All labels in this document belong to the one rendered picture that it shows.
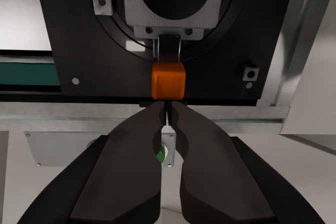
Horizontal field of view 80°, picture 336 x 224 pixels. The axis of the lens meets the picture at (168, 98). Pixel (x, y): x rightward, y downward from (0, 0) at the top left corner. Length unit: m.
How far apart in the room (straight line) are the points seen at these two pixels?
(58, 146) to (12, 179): 0.29
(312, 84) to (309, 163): 0.21
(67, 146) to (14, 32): 0.16
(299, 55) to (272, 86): 0.04
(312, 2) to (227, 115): 0.15
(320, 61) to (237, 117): 0.20
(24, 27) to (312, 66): 0.44
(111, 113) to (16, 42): 0.15
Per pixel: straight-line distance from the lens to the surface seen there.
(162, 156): 0.30
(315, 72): 0.44
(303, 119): 0.49
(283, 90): 0.29
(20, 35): 0.33
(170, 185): 0.53
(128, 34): 0.20
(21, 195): 0.65
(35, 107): 0.31
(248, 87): 0.26
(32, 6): 0.31
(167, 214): 0.60
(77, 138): 0.31
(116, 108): 0.27
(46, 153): 0.35
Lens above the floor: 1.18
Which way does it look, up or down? 61 degrees down
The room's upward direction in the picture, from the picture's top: 176 degrees clockwise
